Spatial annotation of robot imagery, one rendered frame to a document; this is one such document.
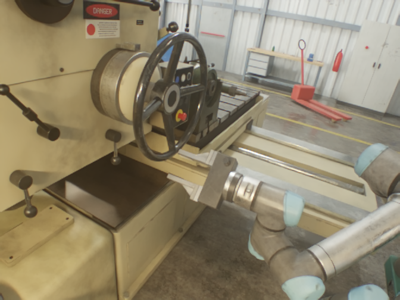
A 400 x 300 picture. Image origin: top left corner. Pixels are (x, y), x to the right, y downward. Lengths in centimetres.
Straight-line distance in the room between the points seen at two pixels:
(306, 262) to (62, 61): 73
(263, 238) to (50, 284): 83
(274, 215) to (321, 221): 89
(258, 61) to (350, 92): 250
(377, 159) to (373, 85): 677
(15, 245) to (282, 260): 105
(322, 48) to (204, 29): 356
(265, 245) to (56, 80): 65
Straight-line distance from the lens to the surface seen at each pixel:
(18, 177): 73
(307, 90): 650
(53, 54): 73
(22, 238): 133
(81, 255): 123
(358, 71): 748
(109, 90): 77
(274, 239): 64
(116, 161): 94
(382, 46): 749
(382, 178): 81
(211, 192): 63
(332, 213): 152
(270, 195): 60
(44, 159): 79
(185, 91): 83
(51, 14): 70
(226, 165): 62
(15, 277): 124
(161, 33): 109
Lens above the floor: 153
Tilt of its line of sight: 28 degrees down
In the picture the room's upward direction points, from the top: 9 degrees clockwise
